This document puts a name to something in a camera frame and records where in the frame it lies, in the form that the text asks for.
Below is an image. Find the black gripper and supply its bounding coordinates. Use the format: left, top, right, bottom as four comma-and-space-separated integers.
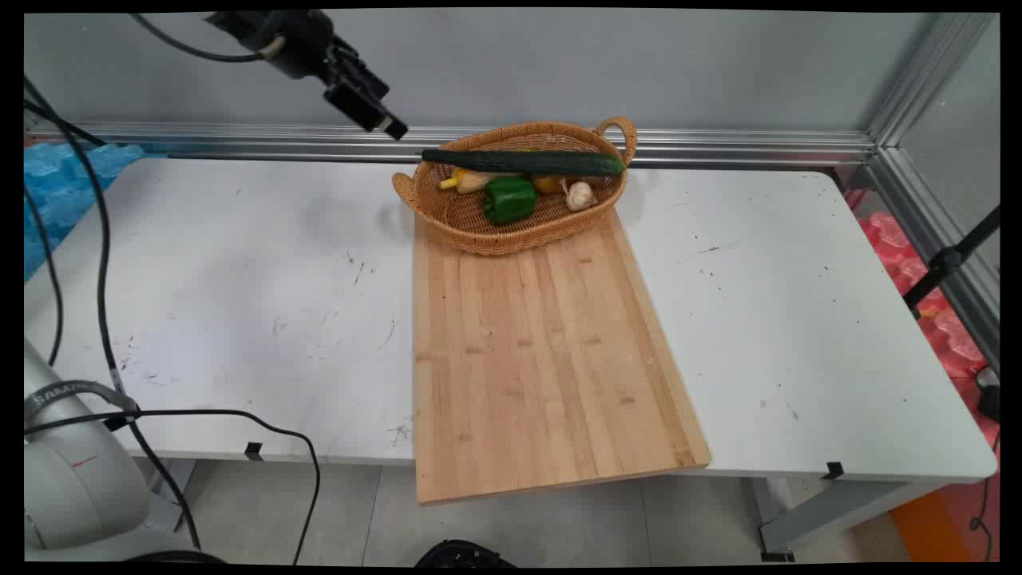
209, 10, 410, 141

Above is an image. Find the long dark green cucumber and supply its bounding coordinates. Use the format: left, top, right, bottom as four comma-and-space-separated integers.
421, 149, 628, 177

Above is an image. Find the yellow corn cob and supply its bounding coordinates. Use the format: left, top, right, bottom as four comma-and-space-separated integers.
438, 167, 500, 195

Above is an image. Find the green bell pepper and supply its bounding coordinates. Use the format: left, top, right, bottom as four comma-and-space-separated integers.
482, 176, 538, 226

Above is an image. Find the white garlic bulb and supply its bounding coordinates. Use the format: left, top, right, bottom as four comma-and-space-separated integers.
559, 179, 598, 212

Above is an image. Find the blue bubble wrap sheet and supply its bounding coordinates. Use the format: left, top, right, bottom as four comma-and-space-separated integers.
24, 141, 146, 281

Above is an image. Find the light wooden cutting board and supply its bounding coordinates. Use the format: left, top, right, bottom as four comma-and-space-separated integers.
413, 209, 712, 506

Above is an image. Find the black round object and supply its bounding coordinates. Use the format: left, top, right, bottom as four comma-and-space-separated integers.
414, 539, 518, 568

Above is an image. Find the pink bubble wrap sheet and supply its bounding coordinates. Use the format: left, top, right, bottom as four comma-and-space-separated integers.
856, 211, 991, 378

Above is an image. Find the black tripod stand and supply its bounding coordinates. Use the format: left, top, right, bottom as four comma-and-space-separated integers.
902, 204, 1000, 320

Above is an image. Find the grey table leg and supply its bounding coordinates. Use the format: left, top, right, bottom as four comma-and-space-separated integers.
751, 478, 951, 562

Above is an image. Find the black power adapter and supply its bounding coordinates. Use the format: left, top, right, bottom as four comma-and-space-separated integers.
976, 366, 1000, 424

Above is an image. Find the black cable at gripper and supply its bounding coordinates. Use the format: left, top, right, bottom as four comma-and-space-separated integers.
130, 13, 266, 63

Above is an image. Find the aluminium frame rail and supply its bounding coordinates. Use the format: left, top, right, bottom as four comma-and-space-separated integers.
24, 120, 879, 169

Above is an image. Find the woven wicker basket with handles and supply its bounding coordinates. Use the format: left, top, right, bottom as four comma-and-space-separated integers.
391, 117, 638, 257

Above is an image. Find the long black cable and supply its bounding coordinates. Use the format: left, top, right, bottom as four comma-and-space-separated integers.
24, 76, 202, 552

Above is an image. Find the black looping cable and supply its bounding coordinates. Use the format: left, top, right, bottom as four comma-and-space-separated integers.
24, 409, 322, 566

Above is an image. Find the thin black cable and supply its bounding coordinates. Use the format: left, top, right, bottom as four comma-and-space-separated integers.
24, 188, 64, 367

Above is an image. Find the grey strap on arm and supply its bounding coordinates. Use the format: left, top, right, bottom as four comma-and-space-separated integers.
24, 380, 141, 422

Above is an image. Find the aluminium frame post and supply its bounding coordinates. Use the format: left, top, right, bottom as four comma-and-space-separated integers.
866, 12, 1000, 368

